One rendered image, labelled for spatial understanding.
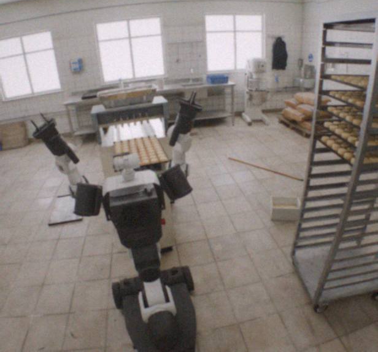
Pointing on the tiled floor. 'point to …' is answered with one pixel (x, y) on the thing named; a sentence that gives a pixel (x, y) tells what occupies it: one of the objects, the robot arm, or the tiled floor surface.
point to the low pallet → (299, 127)
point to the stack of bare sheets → (64, 211)
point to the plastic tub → (284, 208)
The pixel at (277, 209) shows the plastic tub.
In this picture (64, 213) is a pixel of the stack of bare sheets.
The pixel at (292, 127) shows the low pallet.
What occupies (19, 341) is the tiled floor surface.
